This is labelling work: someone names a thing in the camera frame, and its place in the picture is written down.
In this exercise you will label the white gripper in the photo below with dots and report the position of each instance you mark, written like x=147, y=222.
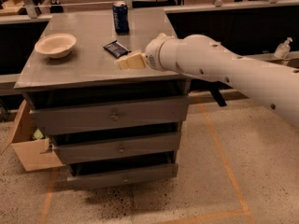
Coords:
x=153, y=54

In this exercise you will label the dark blue rxbar wrapper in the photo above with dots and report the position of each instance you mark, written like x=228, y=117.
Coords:
x=116, y=49

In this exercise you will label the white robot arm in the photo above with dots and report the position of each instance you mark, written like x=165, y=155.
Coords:
x=274, y=86

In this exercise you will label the blue soda can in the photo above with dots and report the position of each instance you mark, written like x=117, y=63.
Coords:
x=120, y=13

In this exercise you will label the top grey drawer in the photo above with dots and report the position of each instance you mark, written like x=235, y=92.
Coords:
x=87, y=118

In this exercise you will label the grey drawer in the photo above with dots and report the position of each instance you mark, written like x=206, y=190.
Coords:
x=117, y=148
x=91, y=177
x=87, y=118

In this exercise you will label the grey drawer cabinet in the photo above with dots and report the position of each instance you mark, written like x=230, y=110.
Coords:
x=89, y=75

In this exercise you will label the middle grey drawer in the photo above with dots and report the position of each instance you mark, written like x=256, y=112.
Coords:
x=117, y=148

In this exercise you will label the bottom grey drawer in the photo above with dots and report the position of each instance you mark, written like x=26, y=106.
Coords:
x=91, y=177

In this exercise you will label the cardboard box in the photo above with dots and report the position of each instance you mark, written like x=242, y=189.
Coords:
x=33, y=154

